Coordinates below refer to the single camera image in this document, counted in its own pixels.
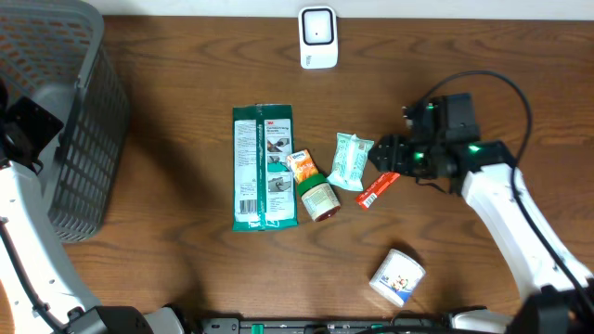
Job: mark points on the white blue labelled jar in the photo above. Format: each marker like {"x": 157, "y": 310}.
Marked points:
{"x": 397, "y": 277}

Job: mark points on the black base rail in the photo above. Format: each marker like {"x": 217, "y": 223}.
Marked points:
{"x": 348, "y": 326}

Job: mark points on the grey plastic mesh basket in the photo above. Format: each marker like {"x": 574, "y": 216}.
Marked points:
{"x": 52, "y": 52}

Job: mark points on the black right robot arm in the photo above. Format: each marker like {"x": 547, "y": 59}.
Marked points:
{"x": 444, "y": 142}

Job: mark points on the white barcode scanner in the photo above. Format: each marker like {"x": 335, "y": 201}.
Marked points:
{"x": 318, "y": 37}

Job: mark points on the red coffee stick sachet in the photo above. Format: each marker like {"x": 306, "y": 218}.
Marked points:
{"x": 367, "y": 197}

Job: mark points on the green lid white jar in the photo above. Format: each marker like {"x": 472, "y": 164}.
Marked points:
{"x": 318, "y": 197}

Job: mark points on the white red package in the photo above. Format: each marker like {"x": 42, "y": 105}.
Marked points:
{"x": 264, "y": 189}

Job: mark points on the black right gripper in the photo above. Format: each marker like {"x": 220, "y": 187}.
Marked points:
{"x": 393, "y": 153}

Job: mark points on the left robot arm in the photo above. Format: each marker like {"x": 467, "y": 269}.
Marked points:
{"x": 46, "y": 293}

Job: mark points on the teal white snack packet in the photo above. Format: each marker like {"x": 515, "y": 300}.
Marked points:
{"x": 349, "y": 162}

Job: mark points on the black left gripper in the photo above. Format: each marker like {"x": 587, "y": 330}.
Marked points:
{"x": 36, "y": 121}

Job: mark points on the small orange carton box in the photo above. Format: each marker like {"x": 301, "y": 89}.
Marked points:
{"x": 301, "y": 165}

